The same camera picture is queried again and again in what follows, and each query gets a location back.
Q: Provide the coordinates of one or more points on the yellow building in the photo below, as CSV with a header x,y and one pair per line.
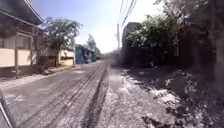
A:
x,y
66,57

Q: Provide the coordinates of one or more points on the tall distant tree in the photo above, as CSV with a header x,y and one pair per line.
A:
x,y
91,43

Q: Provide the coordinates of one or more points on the dirt verge with rubble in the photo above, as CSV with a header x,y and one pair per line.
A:
x,y
180,96

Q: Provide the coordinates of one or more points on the utility pole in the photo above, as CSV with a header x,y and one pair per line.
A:
x,y
118,38

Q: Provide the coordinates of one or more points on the beige building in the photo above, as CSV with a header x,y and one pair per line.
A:
x,y
13,40

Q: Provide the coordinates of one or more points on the grey concrete road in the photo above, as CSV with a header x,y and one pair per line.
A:
x,y
80,96

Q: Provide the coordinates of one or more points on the green bushes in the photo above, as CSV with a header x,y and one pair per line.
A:
x,y
151,35

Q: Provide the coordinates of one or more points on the dark wall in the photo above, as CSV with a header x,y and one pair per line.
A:
x,y
196,46

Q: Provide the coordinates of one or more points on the broad green tree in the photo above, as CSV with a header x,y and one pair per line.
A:
x,y
61,31

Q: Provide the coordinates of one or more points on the concrete kerb strip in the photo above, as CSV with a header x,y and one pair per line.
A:
x,y
30,77

